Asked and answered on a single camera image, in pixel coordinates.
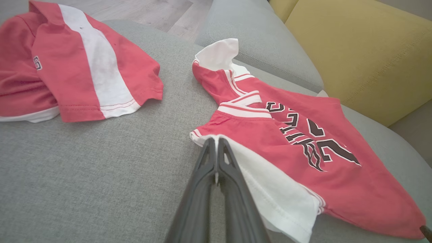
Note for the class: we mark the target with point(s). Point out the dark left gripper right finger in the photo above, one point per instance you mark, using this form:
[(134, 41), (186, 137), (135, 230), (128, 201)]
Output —
[(239, 209)]

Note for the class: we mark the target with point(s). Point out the red white basketball jersey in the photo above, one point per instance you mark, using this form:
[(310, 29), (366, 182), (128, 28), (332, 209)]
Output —
[(354, 189)]

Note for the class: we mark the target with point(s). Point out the red shorts with white stripe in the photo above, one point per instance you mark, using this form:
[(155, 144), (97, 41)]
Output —
[(64, 77)]

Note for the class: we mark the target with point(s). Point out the narrow grey sofa seat cushion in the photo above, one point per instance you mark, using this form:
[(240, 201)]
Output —
[(263, 37)]

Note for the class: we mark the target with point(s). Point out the large grey sofa seat cushion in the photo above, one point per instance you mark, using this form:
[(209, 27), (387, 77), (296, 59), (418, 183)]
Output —
[(101, 168)]

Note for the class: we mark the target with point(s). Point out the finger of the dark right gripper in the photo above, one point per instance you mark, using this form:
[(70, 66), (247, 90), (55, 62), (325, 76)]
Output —
[(428, 233)]

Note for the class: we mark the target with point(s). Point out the yellow sofa back cushion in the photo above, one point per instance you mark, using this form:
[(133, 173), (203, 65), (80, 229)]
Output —
[(364, 57), (281, 8)]

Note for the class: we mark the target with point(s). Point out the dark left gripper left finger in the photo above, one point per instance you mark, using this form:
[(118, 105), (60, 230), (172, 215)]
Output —
[(199, 195)]

